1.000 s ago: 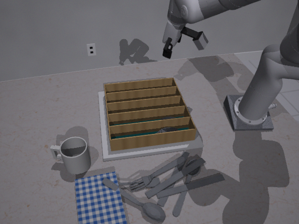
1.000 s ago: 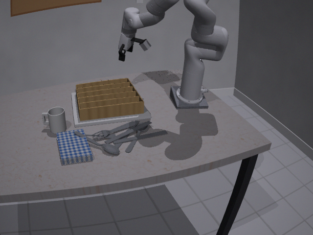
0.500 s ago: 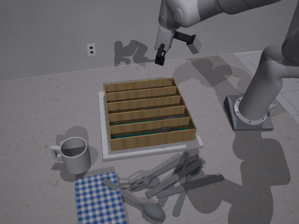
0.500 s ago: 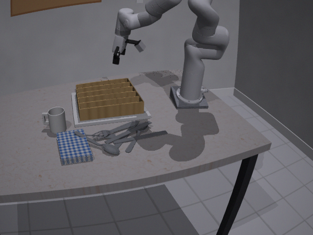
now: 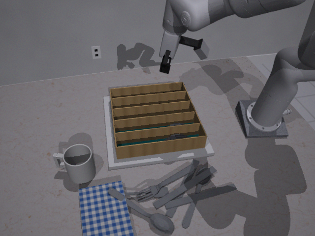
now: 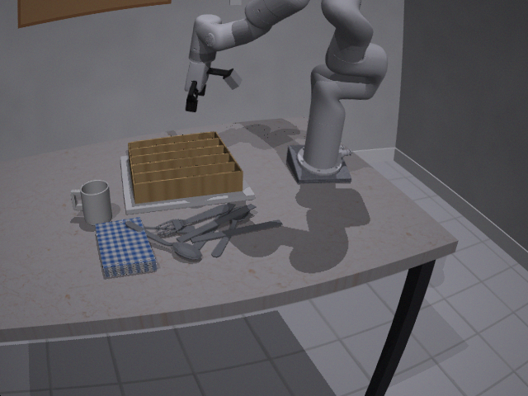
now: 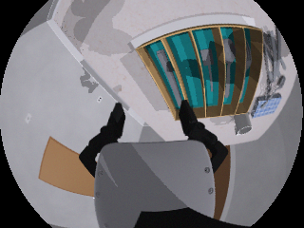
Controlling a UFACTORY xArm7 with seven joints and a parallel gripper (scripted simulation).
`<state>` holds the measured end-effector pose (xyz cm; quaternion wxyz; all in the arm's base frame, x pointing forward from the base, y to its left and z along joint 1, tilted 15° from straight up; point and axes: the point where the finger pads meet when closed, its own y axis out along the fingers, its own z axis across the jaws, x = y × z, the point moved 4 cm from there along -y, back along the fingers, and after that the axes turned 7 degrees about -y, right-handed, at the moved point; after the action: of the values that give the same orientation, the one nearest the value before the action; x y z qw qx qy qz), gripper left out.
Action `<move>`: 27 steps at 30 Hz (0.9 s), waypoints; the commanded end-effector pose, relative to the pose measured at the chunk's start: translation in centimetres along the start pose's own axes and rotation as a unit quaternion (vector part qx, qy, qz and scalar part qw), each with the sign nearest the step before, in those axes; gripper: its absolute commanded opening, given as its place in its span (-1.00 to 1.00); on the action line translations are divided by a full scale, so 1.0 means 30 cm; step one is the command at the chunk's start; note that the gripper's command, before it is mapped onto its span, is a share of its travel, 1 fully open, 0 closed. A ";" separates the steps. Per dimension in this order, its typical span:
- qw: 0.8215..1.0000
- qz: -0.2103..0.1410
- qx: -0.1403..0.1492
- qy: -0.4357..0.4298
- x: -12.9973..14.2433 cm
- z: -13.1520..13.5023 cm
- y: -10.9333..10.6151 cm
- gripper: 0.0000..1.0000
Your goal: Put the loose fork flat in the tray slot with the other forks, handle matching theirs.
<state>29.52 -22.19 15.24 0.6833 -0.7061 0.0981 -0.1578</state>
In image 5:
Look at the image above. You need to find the blue and white checked towel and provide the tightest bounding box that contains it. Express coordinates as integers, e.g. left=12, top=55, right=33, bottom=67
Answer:
left=79, top=181, right=134, bottom=236

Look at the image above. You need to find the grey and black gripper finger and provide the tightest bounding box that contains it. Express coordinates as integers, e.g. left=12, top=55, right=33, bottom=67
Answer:
left=159, top=50, right=172, bottom=74

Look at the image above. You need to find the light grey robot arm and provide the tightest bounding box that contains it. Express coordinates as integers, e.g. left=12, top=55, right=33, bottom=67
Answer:
left=162, top=0, right=315, bottom=132

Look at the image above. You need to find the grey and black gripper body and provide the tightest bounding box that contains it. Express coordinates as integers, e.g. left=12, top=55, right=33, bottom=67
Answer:
left=159, top=26, right=186, bottom=60

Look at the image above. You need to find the wooden divided tray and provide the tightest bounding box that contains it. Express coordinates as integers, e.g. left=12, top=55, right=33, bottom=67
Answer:
left=110, top=82, right=207, bottom=159

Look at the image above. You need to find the grey mug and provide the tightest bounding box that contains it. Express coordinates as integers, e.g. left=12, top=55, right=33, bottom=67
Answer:
left=53, top=144, right=96, bottom=184

